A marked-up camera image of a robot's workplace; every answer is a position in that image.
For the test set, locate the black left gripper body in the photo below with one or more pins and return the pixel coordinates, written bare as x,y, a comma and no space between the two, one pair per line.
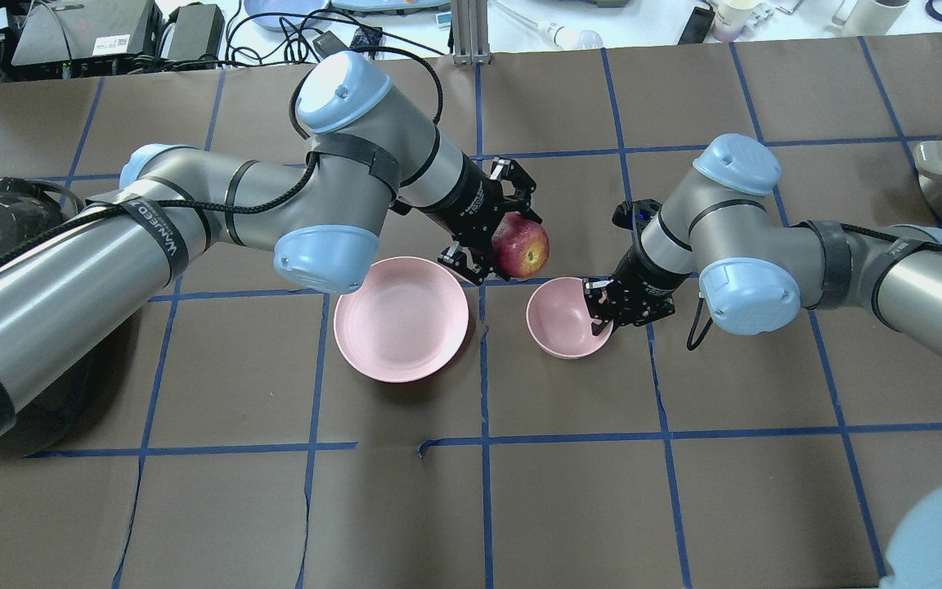
464,199

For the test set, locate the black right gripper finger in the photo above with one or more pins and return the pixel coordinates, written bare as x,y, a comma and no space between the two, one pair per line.
600,327

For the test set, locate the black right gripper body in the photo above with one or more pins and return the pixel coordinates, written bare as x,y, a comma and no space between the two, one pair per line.
641,273

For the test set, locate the pink bowl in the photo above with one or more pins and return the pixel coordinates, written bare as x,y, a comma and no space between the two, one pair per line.
559,320

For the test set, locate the red apple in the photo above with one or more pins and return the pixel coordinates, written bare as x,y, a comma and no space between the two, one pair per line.
521,247

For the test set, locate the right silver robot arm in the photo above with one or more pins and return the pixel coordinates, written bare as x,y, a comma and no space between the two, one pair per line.
754,276

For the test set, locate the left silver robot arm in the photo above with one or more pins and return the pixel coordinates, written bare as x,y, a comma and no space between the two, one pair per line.
369,151

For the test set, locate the pink plate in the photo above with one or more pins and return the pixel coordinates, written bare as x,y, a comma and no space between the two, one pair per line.
407,321

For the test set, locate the light blue plate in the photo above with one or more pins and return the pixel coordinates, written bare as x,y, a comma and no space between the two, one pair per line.
270,14

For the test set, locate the purple white cup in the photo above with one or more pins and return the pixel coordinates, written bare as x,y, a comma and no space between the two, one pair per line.
730,18

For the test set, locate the black power adapter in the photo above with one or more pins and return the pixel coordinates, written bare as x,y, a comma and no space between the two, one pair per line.
195,33

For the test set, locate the white cup dark lid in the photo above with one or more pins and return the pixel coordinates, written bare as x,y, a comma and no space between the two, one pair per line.
867,18

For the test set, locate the black computer box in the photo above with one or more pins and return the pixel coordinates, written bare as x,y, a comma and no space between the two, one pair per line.
87,32

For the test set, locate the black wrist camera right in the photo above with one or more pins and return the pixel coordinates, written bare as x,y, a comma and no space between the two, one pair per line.
635,215

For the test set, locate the aluminium frame post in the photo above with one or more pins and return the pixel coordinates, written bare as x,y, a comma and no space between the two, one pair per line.
469,34

